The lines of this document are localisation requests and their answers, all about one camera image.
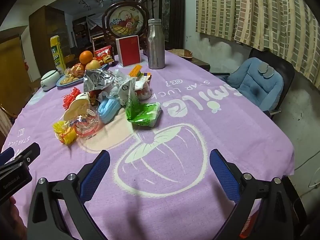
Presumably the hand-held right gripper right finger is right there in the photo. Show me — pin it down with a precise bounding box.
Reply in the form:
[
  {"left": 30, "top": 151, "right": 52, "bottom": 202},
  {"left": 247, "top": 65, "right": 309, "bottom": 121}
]
[{"left": 209, "top": 149, "right": 304, "bottom": 240}]

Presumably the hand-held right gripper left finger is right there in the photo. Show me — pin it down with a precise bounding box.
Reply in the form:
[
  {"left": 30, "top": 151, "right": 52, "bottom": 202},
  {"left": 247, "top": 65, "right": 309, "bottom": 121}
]
[{"left": 26, "top": 150, "right": 111, "bottom": 240}]

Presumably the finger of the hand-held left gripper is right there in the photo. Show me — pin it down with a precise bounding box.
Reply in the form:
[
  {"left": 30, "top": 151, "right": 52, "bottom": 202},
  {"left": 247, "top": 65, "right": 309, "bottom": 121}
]
[
  {"left": 15, "top": 142, "right": 41, "bottom": 168},
  {"left": 0, "top": 147, "right": 15, "bottom": 165}
]

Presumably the red shredded netting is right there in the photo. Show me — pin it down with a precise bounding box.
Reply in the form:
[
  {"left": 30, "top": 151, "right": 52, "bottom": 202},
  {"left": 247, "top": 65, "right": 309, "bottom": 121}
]
[{"left": 62, "top": 87, "right": 84, "bottom": 110}]

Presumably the silver foil bag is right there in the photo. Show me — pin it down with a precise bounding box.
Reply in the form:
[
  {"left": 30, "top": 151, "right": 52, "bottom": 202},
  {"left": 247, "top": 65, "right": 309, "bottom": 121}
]
[{"left": 83, "top": 69, "right": 132, "bottom": 93}]

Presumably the purple printed tablecloth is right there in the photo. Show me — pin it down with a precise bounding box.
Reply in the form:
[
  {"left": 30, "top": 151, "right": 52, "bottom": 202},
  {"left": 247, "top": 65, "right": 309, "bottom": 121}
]
[{"left": 0, "top": 49, "right": 295, "bottom": 240}]

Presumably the clear red-printed wrapper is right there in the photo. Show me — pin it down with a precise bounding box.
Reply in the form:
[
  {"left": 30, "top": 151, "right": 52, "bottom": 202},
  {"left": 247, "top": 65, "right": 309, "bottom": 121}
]
[{"left": 72, "top": 110, "right": 103, "bottom": 138}]

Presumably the cream round disc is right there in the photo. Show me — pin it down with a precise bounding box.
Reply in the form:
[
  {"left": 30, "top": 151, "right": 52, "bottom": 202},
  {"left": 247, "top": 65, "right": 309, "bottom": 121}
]
[{"left": 63, "top": 97, "right": 90, "bottom": 122}]

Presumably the blue face mask pack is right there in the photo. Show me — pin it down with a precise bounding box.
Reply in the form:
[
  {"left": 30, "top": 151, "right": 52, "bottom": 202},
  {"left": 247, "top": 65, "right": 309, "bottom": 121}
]
[{"left": 97, "top": 97, "right": 120, "bottom": 124}]

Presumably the brown snack wrapper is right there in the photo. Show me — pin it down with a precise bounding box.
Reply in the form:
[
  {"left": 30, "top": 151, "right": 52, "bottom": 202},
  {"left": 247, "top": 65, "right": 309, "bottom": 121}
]
[{"left": 89, "top": 91, "right": 103, "bottom": 108}]

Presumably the white lidded bowl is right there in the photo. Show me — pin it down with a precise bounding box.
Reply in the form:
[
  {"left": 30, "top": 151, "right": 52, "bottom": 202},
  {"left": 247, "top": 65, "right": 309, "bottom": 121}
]
[{"left": 40, "top": 70, "right": 62, "bottom": 91}]

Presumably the green packet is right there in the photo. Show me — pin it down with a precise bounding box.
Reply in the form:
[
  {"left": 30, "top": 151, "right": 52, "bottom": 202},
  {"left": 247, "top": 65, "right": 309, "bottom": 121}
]
[{"left": 125, "top": 102, "right": 162, "bottom": 128}]

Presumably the blue plate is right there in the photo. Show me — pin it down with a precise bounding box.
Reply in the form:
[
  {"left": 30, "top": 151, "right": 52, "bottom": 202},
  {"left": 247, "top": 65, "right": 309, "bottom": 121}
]
[{"left": 56, "top": 64, "right": 110, "bottom": 88}]

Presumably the pile of wrapped snacks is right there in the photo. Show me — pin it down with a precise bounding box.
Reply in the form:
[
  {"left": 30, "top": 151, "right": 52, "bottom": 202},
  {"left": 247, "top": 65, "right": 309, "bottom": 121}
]
[{"left": 60, "top": 64, "right": 87, "bottom": 84}]

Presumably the brown wooden cupboard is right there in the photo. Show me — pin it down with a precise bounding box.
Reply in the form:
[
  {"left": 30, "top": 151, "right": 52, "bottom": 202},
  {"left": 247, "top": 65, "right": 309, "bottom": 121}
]
[{"left": 0, "top": 27, "right": 35, "bottom": 105}]

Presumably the clear cup with red contents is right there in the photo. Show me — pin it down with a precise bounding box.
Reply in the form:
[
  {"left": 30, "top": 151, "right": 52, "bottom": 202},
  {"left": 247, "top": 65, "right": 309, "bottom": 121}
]
[{"left": 135, "top": 80, "right": 152, "bottom": 100}]

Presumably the yellow carton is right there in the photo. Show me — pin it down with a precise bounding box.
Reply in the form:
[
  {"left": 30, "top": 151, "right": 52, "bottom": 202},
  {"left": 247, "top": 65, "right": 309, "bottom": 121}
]
[{"left": 50, "top": 35, "right": 67, "bottom": 74}]

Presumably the blue seat cushion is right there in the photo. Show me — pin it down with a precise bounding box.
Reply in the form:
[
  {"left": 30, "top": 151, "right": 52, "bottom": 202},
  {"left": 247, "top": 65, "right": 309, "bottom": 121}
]
[{"left": 226, "top": 57, "right": 284, "bottom": 110}]

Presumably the apple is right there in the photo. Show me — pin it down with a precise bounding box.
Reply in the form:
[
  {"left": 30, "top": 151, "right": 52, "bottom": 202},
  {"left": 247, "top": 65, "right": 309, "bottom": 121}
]
[{"left": 85, "top": 59, "right": 101, "bottom": 70}]

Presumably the white box coloured label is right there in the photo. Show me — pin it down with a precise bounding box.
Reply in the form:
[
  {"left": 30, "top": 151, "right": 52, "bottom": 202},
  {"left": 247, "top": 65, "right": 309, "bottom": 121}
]
[{"left": 136, "top": 72, "right": 153, "bottom": 83}]

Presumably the orange box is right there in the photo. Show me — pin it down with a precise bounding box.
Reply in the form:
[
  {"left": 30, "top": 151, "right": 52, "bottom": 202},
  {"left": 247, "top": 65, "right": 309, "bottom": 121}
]
[{"left": 129, "top": 64, "right": 143, "bottom": 78}]

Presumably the orange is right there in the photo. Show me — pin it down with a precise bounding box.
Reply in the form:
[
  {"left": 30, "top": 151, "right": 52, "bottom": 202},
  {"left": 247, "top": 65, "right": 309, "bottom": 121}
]
[{"left": 79, "top": 51, "right": 94, "bottom": 65}]

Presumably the dark wooden side table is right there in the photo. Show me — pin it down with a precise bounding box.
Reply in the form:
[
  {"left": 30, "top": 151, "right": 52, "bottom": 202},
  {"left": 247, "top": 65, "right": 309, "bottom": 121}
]
[{"left": 190, "top": 57, "right": 211, "bottom": 72}]

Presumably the red snack packet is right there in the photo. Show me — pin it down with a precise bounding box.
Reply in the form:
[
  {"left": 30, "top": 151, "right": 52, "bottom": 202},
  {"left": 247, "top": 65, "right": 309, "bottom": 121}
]
[{"left": 94, "top": 45, "right": 115, "bottom": 65}]

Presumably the black office chair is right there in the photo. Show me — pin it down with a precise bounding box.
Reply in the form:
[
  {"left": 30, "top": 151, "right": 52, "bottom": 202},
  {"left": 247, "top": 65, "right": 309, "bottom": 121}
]
[{"left": 211, "top": 48, "right": 295, "bottom": 120}]

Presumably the red box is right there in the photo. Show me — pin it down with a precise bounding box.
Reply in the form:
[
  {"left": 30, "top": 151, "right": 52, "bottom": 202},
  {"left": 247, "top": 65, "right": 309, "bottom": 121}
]
[{"left": 115, "top": 35, "right": 142, "bottom": 67}]

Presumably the tall wooden cabinet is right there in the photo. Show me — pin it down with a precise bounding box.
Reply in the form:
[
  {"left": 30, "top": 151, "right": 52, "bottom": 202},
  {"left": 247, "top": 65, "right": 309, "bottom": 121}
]
[{"left": 29, "top": 5, "right": 72, "bottom": 55}]

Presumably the brown cloth pouch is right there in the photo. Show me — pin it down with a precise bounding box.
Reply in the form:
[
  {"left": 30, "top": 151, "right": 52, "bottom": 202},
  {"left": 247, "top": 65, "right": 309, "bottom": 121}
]
[{"left": 172, "top": 49, "right": 194, "bottom": 60}]

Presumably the steel bottle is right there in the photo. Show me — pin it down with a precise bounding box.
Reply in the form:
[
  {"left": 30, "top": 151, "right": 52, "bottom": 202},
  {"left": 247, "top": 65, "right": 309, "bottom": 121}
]
[{"left": 146, "top": 18, "right": 165, "bottom": 69}]

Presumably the round embroidered table screen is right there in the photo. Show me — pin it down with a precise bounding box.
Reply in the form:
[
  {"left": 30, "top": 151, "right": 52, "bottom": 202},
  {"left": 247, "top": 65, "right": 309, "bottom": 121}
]
[{"left": 102, "top": 1, "right": 151, "bottom": 53}]

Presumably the checked curtain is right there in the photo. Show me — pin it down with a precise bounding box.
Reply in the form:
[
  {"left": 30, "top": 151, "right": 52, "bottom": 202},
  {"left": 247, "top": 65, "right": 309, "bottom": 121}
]
[{"left": 195, "top": 0, "right": 320, "bottom": 88}]

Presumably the dark framed painting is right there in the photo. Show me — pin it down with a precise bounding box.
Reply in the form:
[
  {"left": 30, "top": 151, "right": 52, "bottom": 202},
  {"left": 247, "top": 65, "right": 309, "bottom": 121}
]
[{"left": 159, "top": 0, "right": 185, "bottom": 49}]

